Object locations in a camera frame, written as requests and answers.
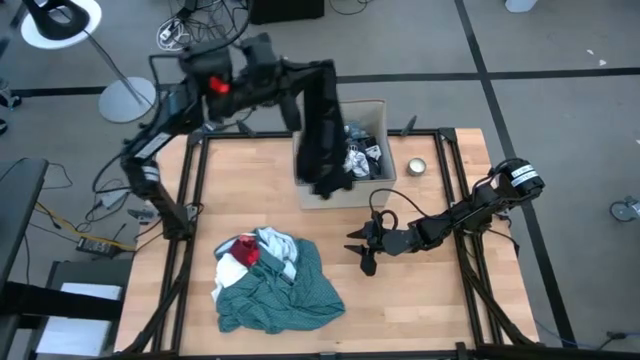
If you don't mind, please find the small dark garment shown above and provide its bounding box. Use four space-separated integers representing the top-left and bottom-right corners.
357 135 384 179

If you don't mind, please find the black power strip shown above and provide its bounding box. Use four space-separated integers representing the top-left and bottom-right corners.
75 236 121 259

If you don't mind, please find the black aluminium table frame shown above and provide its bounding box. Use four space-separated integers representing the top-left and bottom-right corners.
117 127 541 360

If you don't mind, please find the pale blue shirt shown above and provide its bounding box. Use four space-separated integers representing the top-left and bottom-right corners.
214 226 300 281

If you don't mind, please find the floor lamp with grey base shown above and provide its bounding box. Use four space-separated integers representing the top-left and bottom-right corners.
22 0 157 124

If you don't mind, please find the black desk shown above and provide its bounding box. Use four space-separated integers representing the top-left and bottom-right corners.
0 158 50 281

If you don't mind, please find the grey caster wheel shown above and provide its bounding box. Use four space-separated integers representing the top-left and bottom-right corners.
608 196 640 224

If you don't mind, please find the light blue grey garment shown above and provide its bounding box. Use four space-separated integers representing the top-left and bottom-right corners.
343 122 369 141

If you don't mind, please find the white garment with black lines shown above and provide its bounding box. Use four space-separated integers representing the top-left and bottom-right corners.
343 147 372 180

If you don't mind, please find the black beam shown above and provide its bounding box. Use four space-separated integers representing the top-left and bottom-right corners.
0 281 125 322

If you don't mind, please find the white floor object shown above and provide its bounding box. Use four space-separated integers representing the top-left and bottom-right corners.
504 0 539 14

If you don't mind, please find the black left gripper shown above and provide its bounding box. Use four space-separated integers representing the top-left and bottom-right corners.
279 58 337 132

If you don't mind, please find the grey power adapter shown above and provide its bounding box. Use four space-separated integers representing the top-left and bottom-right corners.
98 188 127 210

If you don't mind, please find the dark cart with white top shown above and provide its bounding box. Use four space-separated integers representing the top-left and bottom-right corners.
27 258 134 360

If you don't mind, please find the black cable plug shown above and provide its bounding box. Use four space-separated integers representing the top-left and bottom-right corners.
597 329 640 351

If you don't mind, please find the red knit garment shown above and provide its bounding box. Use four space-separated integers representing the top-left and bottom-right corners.
228 233 262 267

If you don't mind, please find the beige cardboard box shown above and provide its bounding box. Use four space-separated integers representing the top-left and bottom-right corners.
291 98 398 210

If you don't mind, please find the black floor box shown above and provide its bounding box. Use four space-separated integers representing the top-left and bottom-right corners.
248 0 326 25

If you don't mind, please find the green patterned shirt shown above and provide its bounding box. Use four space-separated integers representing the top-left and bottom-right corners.
214 234 347 335

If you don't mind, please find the round metal tin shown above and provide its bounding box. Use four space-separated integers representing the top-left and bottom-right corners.
405 157 428 178

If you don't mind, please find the white power strip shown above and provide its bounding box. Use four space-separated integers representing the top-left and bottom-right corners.
158 18 190 52

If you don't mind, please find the black long garment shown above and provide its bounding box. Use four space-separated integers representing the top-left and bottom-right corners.
294 99 354 200

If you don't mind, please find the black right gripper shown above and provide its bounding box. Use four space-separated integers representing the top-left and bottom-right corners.
343 219 429 277

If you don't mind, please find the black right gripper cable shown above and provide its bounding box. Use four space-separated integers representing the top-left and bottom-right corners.
368 188 451 232

